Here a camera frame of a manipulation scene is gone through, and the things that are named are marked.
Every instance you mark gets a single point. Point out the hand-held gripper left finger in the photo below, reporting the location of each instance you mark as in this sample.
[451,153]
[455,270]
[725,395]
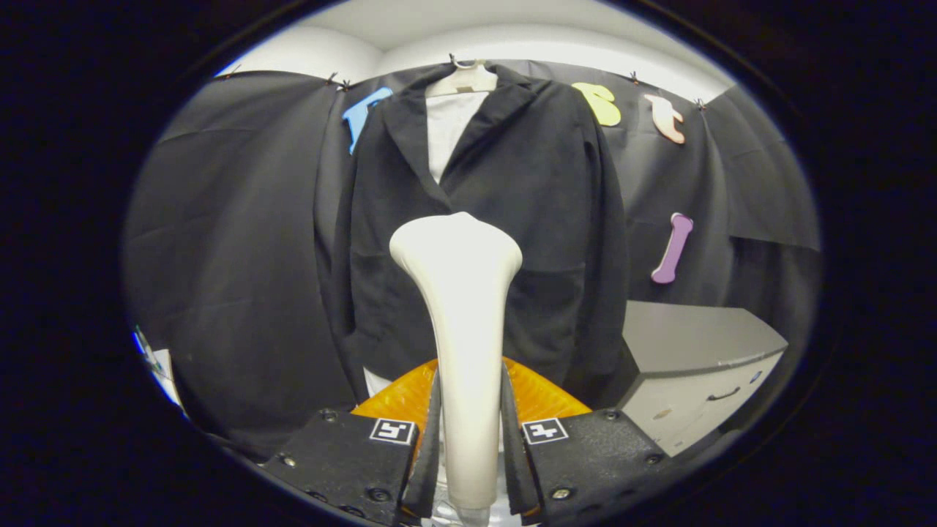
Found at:
[428,454]

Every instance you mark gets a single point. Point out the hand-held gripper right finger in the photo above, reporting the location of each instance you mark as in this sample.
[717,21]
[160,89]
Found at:
[512,461]

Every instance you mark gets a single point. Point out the black suit jacket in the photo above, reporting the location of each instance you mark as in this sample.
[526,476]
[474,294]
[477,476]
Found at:
[542,219]

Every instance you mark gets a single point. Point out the white clothes hanger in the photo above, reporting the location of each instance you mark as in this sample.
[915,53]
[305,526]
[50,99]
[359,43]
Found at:
[468,80]

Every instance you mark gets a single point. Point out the grey cabinet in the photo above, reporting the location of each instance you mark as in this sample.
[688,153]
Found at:
[695,337]

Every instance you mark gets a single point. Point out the black backdrop cloth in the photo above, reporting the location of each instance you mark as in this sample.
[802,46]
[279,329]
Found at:
[234,256]

